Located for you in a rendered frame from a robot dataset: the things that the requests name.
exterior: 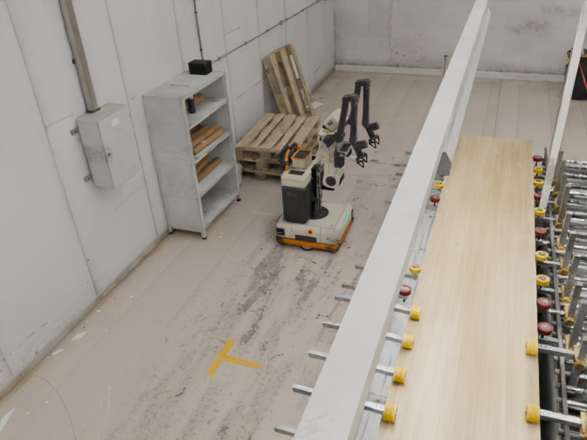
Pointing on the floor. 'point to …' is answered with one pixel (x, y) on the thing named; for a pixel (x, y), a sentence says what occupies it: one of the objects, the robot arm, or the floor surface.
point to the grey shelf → (183, 216)
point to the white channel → (402, 252)
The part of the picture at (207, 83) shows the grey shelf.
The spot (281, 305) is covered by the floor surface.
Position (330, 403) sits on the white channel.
